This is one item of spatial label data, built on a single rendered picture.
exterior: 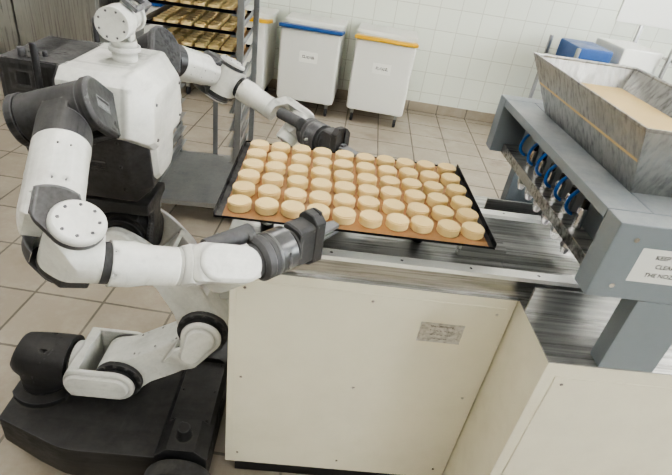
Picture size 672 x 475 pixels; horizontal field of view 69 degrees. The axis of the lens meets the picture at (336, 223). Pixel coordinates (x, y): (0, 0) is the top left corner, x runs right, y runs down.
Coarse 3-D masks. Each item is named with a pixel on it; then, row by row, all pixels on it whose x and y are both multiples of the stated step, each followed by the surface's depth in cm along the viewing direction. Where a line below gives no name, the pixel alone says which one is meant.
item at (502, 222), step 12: (492, 216) 138; (504, 216) 138; (516, 216) 139; (528, 216) 140; (540, 216) 141; (492, 228) 140; (504, 228) 140; (516, 228) 140; (528, 228) 140; (540, 228) 140
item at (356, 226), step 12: (288, 156) 129; (312, 156) 131; (264, 168) 121; (396, 168) 132; (444, 192) 124; (252, 204) 106; (240, 216) 101; (252, 216) 102; (264, 216) 102; (276, 216) 103; (384, 216) 109; (408, 216) 111; (348, 228) 103; (360, 228) 104; (384, 228) 105; (408, 228) 106; (444, 240) 104; (456, 240) 105; (468, 240) 105; (480, 240) 106
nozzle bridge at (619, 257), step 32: (512, 96) 142; (512, 128) 143; (544, 128) 120; (512, 160) 138; (576, 160) 104; (512, 192) 156; (544, 192) 120; (608, 192) 92; (608, 224) 85; (640, 224) 82; (576, 256) 100; (608, 256) 85; (640, 256) 85; (608, 288) 89; (640, 288) 89; (640, 320) 93; (608, 352) 98; (640, 352) 98
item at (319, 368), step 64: (448, 256) 127; (256, 320) 119; (320, 320) 119; (384, 320) 119; (448, 320) 119; (256, 384) 132; (320, 384) 132; (384, 384) 131; (448, 384) 131; (256, 448) 147; (320, 448) 147; (384, 448) 147; (448, 448) 147
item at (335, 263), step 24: (312, 264) 112; (336, 264) 112; (360, 264) 112; (384, 264) 111; (408, 264) 112; (432, 264) 113; (456, 264) 114; (456, 288) 115; (480, 288) 115; (504, 288) 115; (528, 288) 115; (552, 288) 115; (576, 288) 115
